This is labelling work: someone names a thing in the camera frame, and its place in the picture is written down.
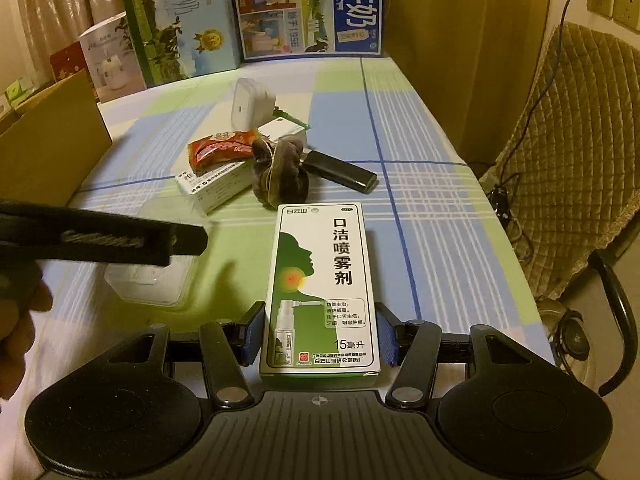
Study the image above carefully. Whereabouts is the white square container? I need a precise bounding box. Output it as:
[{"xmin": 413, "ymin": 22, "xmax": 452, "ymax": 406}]
[{"xmin": 230, "ymin": 77, "xmax": 276, "ymax": 135}]

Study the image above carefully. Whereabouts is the stack of green tissue packs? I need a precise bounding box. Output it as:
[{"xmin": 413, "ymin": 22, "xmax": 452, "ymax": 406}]
[{"xmin": 4, "ymin": 76, "xmax": 44, "ymax": 107}]

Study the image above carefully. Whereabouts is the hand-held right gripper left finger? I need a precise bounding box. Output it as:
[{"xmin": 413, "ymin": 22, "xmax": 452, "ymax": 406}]
[{"xmin": 100, "ymin": 301, "xmax": 267, "ymax": 409}]

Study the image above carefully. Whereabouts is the blue milk carton box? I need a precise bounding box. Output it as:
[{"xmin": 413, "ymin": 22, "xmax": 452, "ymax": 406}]
[{"xmin": 228, "ymin": 0, "xmax": 384, "ymax": 64}]

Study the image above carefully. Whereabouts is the green white spray medicine box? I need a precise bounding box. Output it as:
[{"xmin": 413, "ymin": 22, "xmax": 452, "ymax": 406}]
[{"xmin": 259, "ymin": 204, "xmax": 382, "ymax": 389}]

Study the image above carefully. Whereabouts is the quilted chair cover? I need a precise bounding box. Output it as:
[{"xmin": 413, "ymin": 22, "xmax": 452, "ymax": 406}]
[{"xmin": 477, "ymin": 22, "xmax": 640, "ymax": 257}]

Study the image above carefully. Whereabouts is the red snack packet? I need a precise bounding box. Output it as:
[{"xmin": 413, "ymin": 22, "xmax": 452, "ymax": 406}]
[{"xmin": 187, "ymin": 129, "xmax": 259, "ymax": 169}]

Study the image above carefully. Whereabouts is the clear plastic container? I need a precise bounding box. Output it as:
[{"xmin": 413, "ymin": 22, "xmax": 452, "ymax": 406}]
[{"xmin": 104, "ymin": 196, "xmax": 207, "ymax": 309}]

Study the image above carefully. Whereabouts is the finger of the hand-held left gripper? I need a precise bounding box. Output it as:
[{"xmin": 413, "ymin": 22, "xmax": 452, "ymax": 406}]
[{"xmin": 0, "ymin": 199, "xmax": 209, "ymax": 268}]

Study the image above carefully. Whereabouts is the green milk carton box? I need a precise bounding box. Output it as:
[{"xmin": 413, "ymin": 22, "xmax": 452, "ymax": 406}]
[{"xmin": 118, "ymin": 0, "xmax": 242, "ymax": 89}]

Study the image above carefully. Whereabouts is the brown velvet scrunchie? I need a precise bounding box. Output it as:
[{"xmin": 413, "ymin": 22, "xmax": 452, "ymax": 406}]
[{"xmin": 250, "ymin": 136, "xmax": 310, "ymax": 207}]

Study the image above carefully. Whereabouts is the cardboard box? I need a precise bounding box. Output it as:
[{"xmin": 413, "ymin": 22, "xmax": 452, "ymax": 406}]
[{"xmin": 0, "ymin": 69, "xmax": 114, "ymax": 207}]

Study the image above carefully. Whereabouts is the white appliance box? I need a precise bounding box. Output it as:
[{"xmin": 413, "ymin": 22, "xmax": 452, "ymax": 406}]
[{"xmin": 78, "ymin": 11, "xmax": 149, "ymax": 104}]

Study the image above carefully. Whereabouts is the black charging cable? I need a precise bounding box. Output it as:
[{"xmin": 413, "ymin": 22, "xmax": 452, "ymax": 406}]
[{"xmin": 491, "ymin": 0, "xmax": 602, "ymax": 262}]

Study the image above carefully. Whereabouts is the black lighter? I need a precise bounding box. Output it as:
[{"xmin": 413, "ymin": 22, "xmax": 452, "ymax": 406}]
[{"xmin": 302, "ymin": 150, "xmax": 379, "ymax": 194}]

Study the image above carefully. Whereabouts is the black office chair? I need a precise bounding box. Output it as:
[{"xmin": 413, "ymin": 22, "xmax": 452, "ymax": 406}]
[{"xmin": 539, "ymin": 247, "xmax": 640, "ymax": 402}]

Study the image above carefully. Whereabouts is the checked bed sheet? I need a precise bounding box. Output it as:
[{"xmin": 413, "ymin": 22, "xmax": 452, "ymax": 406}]
[{"xmin": 50, "ymin": 54, "xmax": 559, "ymax": 397}]

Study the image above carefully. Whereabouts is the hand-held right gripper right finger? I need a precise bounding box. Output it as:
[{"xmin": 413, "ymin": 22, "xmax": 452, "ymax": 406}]
[{"xmin": 374, "ymin": 302, "xmax": 536, "ymax": 409}]

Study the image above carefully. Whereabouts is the person's left hand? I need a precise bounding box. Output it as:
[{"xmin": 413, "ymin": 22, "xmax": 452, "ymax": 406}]
[{"xmin": 0, "ymin": 262, "xmax": 54, "ymax": 402}]

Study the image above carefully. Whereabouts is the white box with green stripe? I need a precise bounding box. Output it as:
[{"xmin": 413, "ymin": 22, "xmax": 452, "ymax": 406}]
[{"xmin": 257, "ymin": 118, "xmax": 309, "ymax": 150}]

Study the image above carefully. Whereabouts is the red gift box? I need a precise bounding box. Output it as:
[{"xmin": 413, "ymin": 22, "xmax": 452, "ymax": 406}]
[{"xmin": 49, "ymin": 40, "xmax": 91, "ymax": 84}]

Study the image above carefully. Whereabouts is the wooden wardrobe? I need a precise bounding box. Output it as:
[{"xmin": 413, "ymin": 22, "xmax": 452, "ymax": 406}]
[{"xmin": 380, "ymin": 0, "xmax": 557, "ymax": 167}]

